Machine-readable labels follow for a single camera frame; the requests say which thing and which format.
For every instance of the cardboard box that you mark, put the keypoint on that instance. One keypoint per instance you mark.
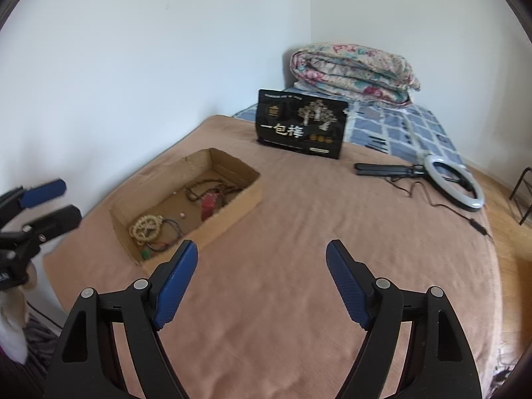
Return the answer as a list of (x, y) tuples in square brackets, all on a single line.
[(147, 219)]

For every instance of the white ring light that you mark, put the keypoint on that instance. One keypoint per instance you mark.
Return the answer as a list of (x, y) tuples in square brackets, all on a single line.
[(454, 182)]

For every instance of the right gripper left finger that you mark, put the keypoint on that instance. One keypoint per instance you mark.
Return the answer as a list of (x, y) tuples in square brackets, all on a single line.
[(85, 362)]

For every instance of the red item in box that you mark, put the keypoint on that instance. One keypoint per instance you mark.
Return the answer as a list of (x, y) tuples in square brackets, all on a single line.
[(208, 205)]

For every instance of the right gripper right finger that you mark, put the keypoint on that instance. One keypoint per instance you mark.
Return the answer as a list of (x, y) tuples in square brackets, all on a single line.
[(438, 362)]

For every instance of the floral folded quilt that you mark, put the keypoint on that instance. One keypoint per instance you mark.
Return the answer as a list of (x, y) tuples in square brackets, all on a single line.
[(356, 72)]

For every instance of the blue checkered bedsheet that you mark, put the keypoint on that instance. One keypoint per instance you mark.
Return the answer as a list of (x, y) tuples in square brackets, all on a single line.
[(409, 133)]

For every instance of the black metal rack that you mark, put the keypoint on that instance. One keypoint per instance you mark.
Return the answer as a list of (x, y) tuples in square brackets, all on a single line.
[(521, 196)]

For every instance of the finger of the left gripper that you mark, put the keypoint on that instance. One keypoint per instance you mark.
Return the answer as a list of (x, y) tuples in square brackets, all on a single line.
[(50, 226), (19, 199)]

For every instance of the black snack bag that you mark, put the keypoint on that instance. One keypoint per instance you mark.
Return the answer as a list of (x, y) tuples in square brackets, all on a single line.
[(301, 123)]

